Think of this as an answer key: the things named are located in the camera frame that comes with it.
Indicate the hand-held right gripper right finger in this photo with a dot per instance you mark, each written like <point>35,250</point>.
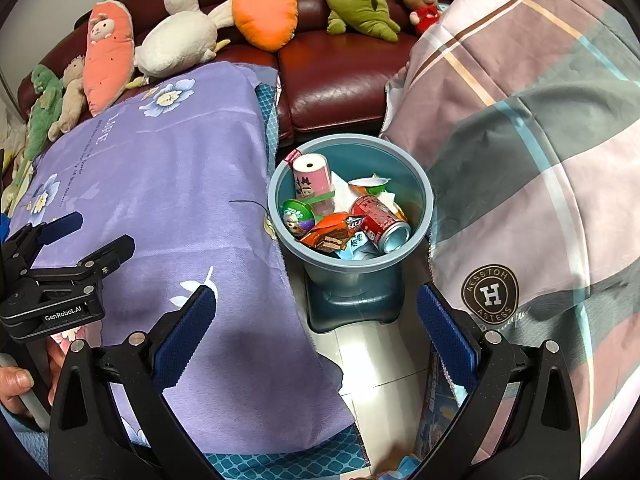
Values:
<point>447,340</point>

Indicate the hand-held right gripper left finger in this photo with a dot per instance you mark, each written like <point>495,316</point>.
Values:
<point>185,340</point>

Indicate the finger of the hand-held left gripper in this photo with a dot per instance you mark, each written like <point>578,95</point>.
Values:
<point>112,252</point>
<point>62,222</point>

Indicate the light blue white packet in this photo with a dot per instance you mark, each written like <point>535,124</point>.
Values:
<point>360,250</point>

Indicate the red soda can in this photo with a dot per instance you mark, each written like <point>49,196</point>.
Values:
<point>377,220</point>

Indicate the orange snack wrapper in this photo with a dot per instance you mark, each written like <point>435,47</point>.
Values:
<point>332,230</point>

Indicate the green purple toy capsule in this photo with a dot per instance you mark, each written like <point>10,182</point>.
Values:
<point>298,217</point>

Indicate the teal plastic bin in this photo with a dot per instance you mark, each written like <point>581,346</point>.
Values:
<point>400,160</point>

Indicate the pink printed tube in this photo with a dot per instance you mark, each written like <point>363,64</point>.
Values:
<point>310,180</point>

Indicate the person's left hand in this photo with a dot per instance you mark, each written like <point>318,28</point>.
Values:
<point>12,382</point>

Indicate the blue printed box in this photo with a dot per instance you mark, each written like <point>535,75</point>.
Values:
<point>432,410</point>

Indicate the purple floral blanket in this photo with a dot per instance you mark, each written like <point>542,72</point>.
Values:
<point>175,185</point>

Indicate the blue plastic stool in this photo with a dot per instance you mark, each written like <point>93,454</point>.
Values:
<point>350,310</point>

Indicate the beige bear plush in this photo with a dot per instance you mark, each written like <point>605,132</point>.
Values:
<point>72,95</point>

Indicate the slim green dinosaur plush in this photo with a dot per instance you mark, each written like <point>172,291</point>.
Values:
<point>45,90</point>

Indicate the white duck plush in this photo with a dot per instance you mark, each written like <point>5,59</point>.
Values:
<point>170,42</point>

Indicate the pink grey plaid blanket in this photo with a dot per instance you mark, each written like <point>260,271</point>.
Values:
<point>525,110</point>

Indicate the dark red leather sofa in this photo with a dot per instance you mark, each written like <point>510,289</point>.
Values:
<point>330,85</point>

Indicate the orange carrot bunny plush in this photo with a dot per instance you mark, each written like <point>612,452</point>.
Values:
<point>265,10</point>

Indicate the brown teddy bear red outfit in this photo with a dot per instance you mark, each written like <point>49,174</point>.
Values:
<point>425,12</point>

